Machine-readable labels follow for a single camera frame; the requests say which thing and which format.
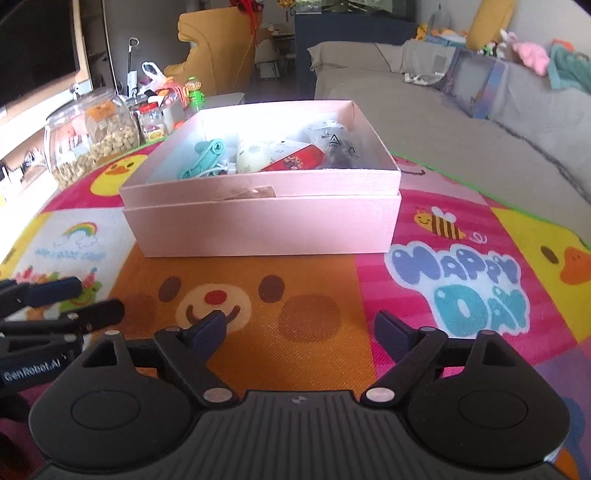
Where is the yellow plush toy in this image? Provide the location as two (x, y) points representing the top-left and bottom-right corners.
(416, 23), (467, 45)

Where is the glass jar of nuts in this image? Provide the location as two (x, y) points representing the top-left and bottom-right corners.
(44, 88), (141, 191)

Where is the yellow armchair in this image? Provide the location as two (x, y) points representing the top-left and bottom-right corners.
(164, 7), (273, 96)

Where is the green toy bottle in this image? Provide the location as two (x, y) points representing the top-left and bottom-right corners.
(185, 77), (205, 114)

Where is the red ribbon decoration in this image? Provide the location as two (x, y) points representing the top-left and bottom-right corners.
(229, 0), (266, 16)

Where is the dark blue cabinet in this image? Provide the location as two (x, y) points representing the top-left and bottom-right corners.
(294, 9), (419, 100)

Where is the grey sofa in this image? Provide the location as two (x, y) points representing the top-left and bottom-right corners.
(307, 0), (591, 227)

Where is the white stick vacuum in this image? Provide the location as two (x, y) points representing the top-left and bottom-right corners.
(124, 38), (140, 96)

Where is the clear bag with dark item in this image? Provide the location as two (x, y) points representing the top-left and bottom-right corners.
(305, 121), (362, 169)

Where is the teal plastic clip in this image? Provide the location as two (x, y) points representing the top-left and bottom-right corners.
(178, 137), (225, 181)

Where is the yellow pillow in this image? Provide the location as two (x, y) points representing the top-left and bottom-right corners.
(466, 0), (515, 51)

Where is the colourful cartoon play mat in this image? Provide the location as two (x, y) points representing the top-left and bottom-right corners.
(0, 138), (591, 480)

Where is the white plastic bag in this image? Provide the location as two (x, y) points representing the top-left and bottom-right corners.
(141, 61), (165, 91)

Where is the cream oval case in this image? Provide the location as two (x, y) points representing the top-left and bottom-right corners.
(236, 136), (273, 174)

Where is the pink plastic toy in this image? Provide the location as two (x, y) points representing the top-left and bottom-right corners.
(156, 80), (186, 108)

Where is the white coffee table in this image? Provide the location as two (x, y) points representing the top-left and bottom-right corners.
(202, 92), (245, 110)

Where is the teal cloth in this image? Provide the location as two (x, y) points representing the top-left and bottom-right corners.
(547, 44), (591, 96)

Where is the purple printed board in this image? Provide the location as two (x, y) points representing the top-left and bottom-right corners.
(444, 47), (509, 120)

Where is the red packet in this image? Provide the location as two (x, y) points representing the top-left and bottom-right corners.
(261, 142), (326, 172)

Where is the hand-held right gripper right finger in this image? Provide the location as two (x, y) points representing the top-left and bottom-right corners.
(361, 310), (518, 407)

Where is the pink cardboard box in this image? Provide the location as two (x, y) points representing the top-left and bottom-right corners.
(119, 99), (402, 258)

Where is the black television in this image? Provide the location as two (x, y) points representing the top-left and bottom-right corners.
(0, 0), (80, 110)

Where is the red lid plastic jar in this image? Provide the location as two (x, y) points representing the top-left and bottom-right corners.
(137, 104), (168, 142)

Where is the pink plush toy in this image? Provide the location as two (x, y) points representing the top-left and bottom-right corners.
(512, 41), (550, 75)

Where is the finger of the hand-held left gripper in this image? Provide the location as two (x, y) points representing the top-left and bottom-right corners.
(0, 299), (125, 340)
(0, 276), (83, 319)

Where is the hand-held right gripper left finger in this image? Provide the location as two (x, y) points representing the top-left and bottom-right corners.
(82, 310), (234, 407)

